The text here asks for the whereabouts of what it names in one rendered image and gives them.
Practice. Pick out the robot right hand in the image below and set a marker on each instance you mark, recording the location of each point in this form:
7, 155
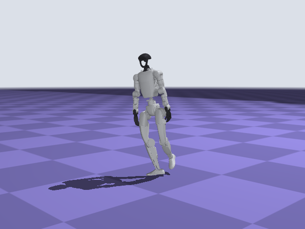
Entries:
135, 117

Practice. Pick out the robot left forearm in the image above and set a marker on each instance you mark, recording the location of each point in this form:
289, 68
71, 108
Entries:
165, 100

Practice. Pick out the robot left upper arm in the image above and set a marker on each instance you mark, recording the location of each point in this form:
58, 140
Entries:
159, 75

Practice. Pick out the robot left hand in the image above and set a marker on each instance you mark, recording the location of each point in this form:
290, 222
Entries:
168, 114

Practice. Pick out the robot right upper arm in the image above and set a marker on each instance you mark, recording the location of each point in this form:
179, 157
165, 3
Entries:
136, 93

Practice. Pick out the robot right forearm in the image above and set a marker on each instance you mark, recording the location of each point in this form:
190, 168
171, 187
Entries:
135, 104

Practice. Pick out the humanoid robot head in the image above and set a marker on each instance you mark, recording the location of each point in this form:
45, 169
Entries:
144, 57

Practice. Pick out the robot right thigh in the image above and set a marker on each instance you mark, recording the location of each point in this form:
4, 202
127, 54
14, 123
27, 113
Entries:
144, 129

